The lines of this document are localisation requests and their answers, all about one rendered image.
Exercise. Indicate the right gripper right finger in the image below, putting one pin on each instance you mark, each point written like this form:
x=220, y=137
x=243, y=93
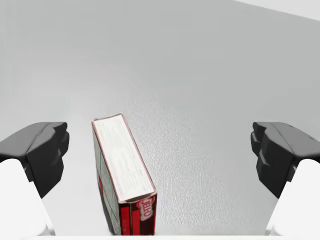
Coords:
x=277, y=150

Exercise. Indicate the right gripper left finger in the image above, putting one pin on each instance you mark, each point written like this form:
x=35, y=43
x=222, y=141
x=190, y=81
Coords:
x=40, y=150

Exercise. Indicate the dark red and white carton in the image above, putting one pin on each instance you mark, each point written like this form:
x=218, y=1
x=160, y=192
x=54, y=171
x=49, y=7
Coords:
x=122, y=162

